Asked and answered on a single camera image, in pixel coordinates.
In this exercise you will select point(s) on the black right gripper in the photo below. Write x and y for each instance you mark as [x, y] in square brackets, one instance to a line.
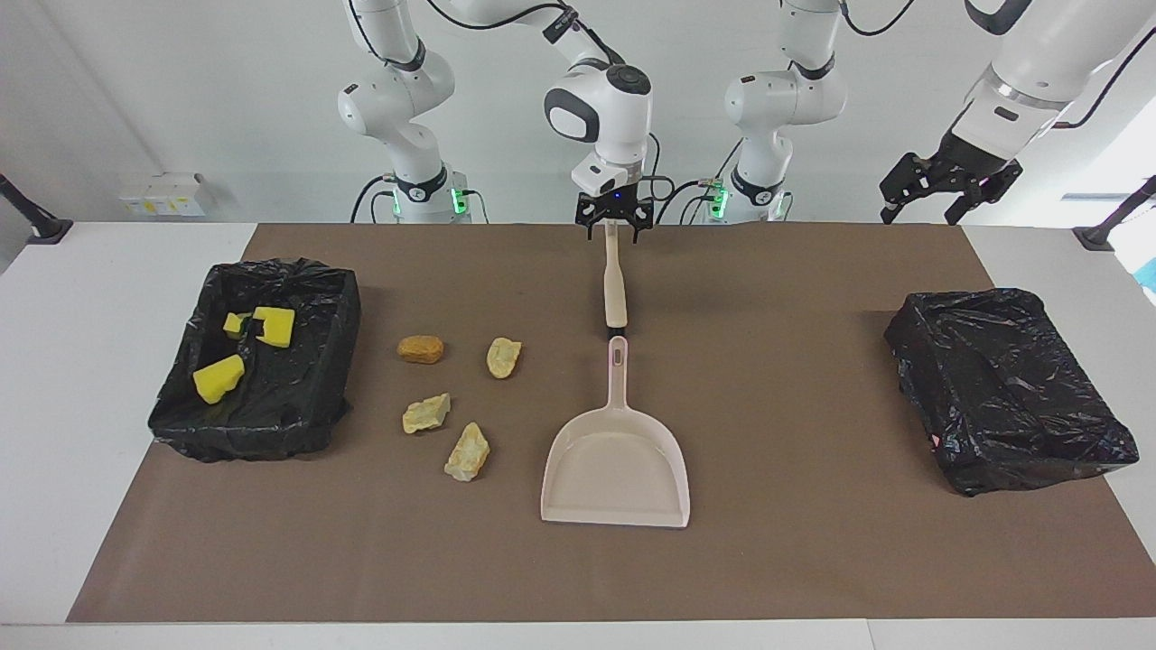
[614, 202]

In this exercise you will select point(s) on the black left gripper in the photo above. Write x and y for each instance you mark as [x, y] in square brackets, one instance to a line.
[971, 164]

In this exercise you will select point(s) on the beige hand brush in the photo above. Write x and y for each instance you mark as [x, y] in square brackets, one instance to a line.
[615, 289]

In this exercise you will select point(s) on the beige plastic dustpan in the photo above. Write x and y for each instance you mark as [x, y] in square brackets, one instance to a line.
[614, 460]

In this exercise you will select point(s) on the pale beige foam chunk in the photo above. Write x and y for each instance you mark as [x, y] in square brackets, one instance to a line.
[425, 413]
[503, 357]
[467, 451]

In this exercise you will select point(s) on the yellow sponge piece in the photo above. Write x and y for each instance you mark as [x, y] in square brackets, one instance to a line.
[235, 324]
[219, 379]
[275, 327]

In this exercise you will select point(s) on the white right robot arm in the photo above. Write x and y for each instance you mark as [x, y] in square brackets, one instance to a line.
[614, 117]

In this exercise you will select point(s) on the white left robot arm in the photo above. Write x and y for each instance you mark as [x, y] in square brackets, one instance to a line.
[1048, 54]

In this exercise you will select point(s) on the black bag lined bin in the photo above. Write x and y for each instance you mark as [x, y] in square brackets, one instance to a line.
[289, 406]
[1002, 388]

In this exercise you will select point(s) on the light blue object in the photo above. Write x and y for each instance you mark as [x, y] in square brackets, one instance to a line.
[1149, 273]

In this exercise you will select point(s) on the orange brown foam chunk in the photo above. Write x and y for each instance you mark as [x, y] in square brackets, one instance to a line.
[420, 349]

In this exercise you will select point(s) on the brown table mat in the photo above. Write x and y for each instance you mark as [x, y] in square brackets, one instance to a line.
[578, 569]

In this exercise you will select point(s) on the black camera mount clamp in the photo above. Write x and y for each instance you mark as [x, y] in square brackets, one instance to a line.
[36, 221]
[1106, 230]

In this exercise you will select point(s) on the white wall power box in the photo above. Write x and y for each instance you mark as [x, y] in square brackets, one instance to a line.
[163, 192]

